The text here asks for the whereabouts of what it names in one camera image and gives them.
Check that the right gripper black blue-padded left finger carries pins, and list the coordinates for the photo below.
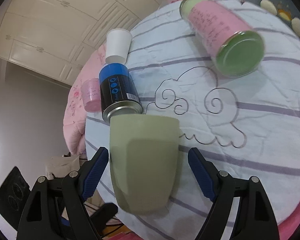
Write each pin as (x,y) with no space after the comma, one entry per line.
(55,208)

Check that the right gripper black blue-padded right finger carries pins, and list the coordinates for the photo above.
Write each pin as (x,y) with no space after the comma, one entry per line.
(255,218)

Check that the light green plastic cup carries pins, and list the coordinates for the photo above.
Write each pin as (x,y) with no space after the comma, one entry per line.
(143,161)

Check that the small pink plastic cup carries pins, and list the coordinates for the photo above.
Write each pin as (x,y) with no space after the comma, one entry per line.
(90,91)

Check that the white paper cup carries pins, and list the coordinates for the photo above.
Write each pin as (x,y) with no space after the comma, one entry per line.
(118,43)

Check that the pink floral quilt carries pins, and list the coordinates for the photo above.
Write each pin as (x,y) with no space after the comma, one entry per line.
(75,115)

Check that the white purple-striped table cloth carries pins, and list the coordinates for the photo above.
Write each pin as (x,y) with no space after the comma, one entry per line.
(248,126)

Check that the blue and black can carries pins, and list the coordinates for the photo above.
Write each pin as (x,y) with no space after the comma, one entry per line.
(117,91)

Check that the pink green cylindrical canister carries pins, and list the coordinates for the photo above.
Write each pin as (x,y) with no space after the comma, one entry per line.
(234,47)

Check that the cream white wardrobe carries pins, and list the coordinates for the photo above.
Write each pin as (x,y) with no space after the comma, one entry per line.
(55,38)

